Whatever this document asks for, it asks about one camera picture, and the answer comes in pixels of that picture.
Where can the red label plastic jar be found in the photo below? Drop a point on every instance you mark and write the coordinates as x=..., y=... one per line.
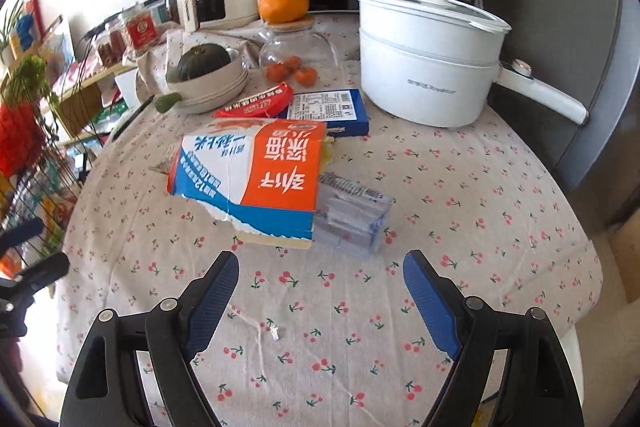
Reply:
x=141, y=27
x=107, y=47

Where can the green pumpkin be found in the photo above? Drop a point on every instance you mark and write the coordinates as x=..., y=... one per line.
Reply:
x=202, y=63

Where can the large orange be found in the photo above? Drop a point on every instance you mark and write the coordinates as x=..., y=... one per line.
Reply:
x=283, y=4

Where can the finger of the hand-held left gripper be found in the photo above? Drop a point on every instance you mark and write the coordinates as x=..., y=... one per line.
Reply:
x=22, y=231
x=45, y=267

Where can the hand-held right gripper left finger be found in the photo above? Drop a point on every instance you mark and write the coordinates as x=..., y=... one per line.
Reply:
x=212, y=302

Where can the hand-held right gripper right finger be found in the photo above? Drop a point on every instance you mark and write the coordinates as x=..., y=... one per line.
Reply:
x=432, y=302

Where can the cherry print tablecloth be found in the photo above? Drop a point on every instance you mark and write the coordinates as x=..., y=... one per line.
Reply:
x=450, y=207

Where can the small green fruit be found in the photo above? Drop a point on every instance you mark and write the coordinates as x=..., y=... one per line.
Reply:
x=167, y=101

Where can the glass jar with wooden lid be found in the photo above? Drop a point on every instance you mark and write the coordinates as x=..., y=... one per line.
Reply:
x=300, y=44

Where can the white pot lid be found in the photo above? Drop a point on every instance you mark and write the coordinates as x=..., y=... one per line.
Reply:
x=435, y=4

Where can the green plant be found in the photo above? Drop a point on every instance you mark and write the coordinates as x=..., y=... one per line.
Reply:
x=30, y=79

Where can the small white paper scrap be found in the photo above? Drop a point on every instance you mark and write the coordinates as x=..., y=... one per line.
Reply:
x=275, y=335

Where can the beige bowl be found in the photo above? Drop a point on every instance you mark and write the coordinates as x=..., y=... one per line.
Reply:
x=210, y=89

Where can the wooden shelf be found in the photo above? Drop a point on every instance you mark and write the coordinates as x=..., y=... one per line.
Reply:
x=82, y=99

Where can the grey refrigerator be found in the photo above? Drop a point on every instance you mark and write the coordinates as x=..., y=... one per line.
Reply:
x=615, y=82

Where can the red snack wrapper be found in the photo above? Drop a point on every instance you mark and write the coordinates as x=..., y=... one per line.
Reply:
x=255, y=103

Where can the black pen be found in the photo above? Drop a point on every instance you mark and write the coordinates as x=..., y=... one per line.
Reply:
x=131, y=119

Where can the white electric pot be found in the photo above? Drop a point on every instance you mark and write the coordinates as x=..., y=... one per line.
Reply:
x=425, y=77

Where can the clear plastic package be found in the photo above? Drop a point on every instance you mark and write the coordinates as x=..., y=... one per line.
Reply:
x=352, y=217

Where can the small orange fruit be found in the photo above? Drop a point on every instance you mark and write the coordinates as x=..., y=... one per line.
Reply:
x=305, y=76
x=292, y=63
x=276, y=72

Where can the blue flat box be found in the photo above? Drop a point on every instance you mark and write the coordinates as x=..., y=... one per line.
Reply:
x=332, y=112

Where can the torn orange and blue carton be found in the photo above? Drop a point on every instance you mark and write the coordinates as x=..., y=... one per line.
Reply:
x=260, y=177

